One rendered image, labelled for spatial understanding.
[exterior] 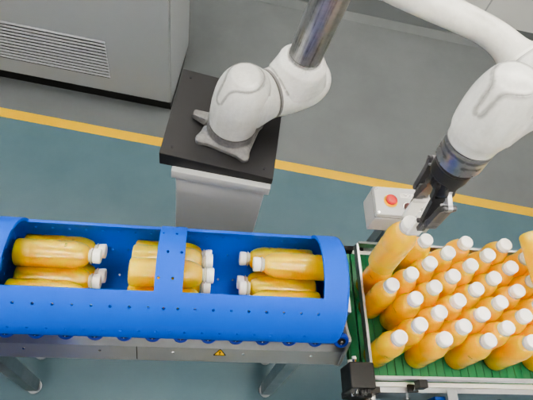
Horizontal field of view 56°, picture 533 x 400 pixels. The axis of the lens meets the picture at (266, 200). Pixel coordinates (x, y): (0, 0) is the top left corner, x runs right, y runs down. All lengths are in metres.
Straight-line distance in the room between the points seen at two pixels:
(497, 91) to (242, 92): 0.78
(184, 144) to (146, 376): 1.17
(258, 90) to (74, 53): 1.63
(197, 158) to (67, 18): 1.38
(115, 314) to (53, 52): 1.98
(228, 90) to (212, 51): 1.99
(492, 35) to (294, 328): 0.77
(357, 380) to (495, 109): 0.85
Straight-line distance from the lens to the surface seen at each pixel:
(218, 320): 1.23
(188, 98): 1.72
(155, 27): 2.62
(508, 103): 0.84
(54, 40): 2.90
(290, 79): 1.51
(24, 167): 2.93
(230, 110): 1.46
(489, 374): 1.73
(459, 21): 1.02
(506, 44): 1.02
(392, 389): 1.58
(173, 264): 1.21
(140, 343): 1.47
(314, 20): 1.40
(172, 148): 1.59
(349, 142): 3.13
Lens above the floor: 2.34
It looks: 58 degrees down
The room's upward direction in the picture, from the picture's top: 17 degrees clockwise
